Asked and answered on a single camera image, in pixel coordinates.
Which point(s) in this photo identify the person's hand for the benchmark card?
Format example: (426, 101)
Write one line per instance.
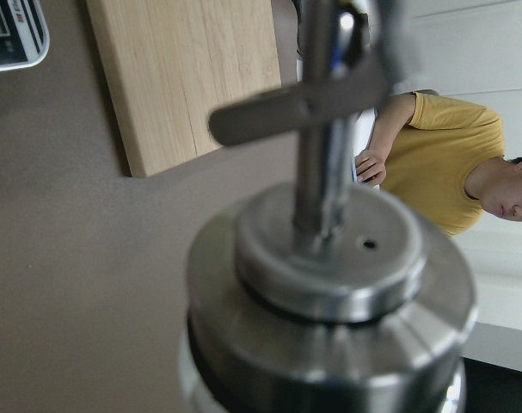
(370, 168)

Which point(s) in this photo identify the glass sauce bottle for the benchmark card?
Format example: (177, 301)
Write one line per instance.
(324, 295)

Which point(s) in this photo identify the silver kitchen scale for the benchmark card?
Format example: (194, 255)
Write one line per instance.
(24, 36)

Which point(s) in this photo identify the person in yellow shirt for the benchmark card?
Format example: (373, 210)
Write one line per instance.
(445, 159)

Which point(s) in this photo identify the wooden cutting board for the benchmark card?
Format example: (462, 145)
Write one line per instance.
(168, 64)

